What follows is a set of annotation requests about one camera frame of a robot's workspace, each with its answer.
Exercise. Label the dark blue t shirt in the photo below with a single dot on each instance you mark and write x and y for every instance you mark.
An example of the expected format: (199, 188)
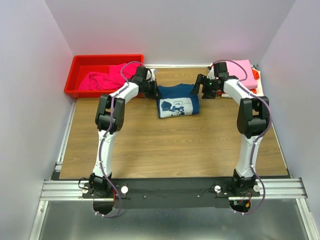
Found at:
(177, 101)

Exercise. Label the folded pink t shirt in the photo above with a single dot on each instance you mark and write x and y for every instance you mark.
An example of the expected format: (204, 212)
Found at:
(241, 72)

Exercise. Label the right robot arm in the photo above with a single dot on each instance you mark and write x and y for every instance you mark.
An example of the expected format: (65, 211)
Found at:
(254, 118)

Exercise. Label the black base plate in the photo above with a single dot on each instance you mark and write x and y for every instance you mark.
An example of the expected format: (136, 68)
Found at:
(218, 194)

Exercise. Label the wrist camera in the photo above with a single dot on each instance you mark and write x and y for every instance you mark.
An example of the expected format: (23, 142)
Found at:
(151, 74)
(211, 73)

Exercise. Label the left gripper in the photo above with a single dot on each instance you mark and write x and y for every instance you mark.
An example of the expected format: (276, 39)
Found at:
(153, 89)

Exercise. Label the folded cream t shirt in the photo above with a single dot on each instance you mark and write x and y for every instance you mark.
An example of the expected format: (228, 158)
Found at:
(257, 76)

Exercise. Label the red plastic bin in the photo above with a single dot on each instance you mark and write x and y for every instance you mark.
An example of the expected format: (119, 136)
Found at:
(83, 64)

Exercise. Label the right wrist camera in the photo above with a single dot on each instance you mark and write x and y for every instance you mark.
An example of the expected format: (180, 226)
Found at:
(211, 73)

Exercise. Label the magenta t shirt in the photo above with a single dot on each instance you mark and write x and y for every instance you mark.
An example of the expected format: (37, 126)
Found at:
(113, 80)

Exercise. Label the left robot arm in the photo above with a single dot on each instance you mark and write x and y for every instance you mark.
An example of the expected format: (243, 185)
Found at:
(109, 120)

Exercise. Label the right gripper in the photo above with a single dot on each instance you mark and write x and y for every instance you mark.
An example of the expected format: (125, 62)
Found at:
(204, 86)

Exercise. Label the aluminium rail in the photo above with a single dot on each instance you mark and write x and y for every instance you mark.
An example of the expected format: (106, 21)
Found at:
(288, 188)

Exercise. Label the folded orange t shirt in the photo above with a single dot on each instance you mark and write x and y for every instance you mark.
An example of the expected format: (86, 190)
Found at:
(225, 95)

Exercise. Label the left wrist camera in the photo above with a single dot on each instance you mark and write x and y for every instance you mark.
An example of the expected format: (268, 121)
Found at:
(151, 74)

